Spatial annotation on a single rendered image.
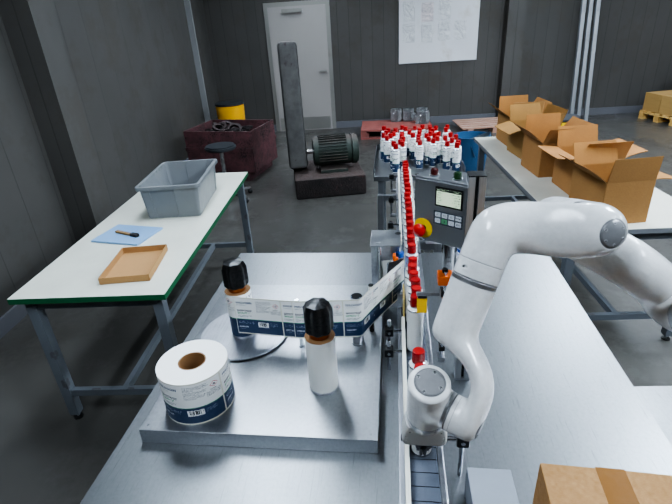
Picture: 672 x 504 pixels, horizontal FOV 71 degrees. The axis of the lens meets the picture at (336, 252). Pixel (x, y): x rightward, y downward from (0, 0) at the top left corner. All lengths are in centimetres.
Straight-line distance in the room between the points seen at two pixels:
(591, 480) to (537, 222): 47
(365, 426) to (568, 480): 56
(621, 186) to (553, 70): 702
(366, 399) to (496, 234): 72
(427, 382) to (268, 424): 59
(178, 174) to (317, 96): 580
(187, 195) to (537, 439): 237
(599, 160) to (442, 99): 636
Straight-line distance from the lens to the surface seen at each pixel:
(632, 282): 110
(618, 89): 1035
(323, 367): 139
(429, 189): 133
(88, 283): 258
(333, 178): 551
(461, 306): 93
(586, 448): 149
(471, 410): 97
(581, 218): 93
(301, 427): 138
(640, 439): 157
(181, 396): 140
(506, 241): 92
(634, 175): 292
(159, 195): 315
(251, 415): 144
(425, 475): 128
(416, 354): 127
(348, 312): 155
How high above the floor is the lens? 188
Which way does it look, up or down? 26 degrees down
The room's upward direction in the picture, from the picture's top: 4 degrees counter-clockwise
